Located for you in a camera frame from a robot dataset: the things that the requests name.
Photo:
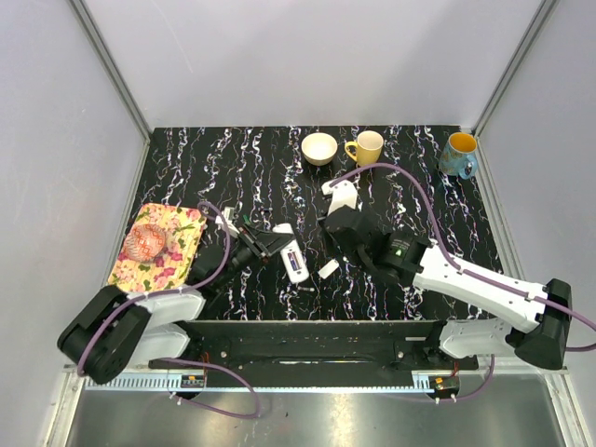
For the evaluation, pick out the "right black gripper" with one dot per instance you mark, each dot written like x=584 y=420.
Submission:
x=343 y=223

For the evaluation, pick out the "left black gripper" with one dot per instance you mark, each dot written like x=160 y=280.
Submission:
x=256 y=242

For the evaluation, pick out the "white remote control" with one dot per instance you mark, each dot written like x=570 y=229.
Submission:
x=303 y=274

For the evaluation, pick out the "blue purple battery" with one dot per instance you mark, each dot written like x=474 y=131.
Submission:
x=295 y=265

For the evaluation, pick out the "white battery cover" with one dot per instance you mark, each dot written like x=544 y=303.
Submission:
x=326 y=270

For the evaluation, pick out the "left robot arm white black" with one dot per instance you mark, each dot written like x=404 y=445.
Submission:
x=117 y=330

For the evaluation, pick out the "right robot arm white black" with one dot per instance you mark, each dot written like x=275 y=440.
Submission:
x=530 y=321

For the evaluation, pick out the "floral rectangular tray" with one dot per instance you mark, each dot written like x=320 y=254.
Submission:
x=184 y=228

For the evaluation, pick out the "cream ceramic bowl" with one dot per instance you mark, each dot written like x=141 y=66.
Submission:
x=319 y=148

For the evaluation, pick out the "yellow mug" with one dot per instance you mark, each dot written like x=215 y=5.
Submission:
x=366 y=149

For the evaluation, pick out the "blue floral mug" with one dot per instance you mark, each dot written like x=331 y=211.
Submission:
x=458 y=157

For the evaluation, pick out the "red patterned glass bowl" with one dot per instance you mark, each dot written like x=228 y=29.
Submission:
x=144 y=242

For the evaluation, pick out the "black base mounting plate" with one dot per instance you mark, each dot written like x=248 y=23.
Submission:
x=336 y=350

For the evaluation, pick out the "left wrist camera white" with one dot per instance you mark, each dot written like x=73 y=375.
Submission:
x=226 y=221

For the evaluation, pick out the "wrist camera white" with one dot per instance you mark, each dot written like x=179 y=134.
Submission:
x=226 y=221
x=343 y=194

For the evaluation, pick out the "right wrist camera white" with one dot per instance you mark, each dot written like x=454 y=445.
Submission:
x=343 y=194

